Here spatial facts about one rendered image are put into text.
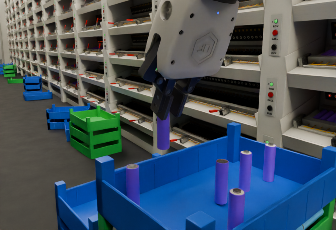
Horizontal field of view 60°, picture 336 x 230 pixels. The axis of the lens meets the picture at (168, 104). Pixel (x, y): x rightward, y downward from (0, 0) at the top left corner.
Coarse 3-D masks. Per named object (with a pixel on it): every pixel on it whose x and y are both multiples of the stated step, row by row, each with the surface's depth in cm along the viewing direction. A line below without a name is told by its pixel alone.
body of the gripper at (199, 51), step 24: (168, 0) 31; (192, 0) 30; (216, 0) 30; (168, 24) 31; (192, 24) 31; (216, 24) 33; (168, 48) 32; (192, 48) 33; (216, 48) 36; (168, 72) 33; (192, 72) 35; (216, 72) 38
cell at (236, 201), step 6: (234, 192) 33; (240, 192) 33; (234, 198) 32; (240, 198) 32; (228, 204) 33; (234, 204) 33; (240, 204) 33; (228, 210) 34; (234, 210) 33; (240, 210) 33; (228, 216) 34; (234, 216) 33; (240, 216) 33; (228, 222) 34; (234, 222) 33; (240, 222) 33; (228, 228) 34
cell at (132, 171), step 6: (126, 168) 39; (132, 168) 39; (138, 168) 39; (126, 174) 39; (132, 174) 39; (138, 174) 39; (126, 180) 40; (132, 180) 39; (138, 180) 40; (126, 186) 40; (132, 186) 39; (138, 186) 40; (126, 192) 40; (132, 192) 39; (138, 192) 40; (132, 198) 40; (138, 198) 40; (138, 204) 40
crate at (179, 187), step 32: (96, 160) 39; (160, 160) 47; (192, 160) 52; (256, 160) 55; (288, 160) 50; (320, 160) 46; (160, 192) 46; (192, 192) 46; (256, 192) 46; (288, 192) 46; (320, 192) 40; (128, 224) 34; (160, 224) 29; (192, 224) 25; (224, 224) 38; (256, 224) 30; (288, 224) 35
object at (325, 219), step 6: (330, 204) 44; (324, 210) 44; (330, 210) 44; (102, 216) 40; (324, 216) 44; (330, 216) 45; (102, 222) 40; (108, 222) 40; (318, 222) 43; (324, 222) 43; (330, 222) 45; (102, 228) 40; (108, 228) 40; (312, 228) 41; (318, 228) 42; (324, 228) 44; (330, 228) 45
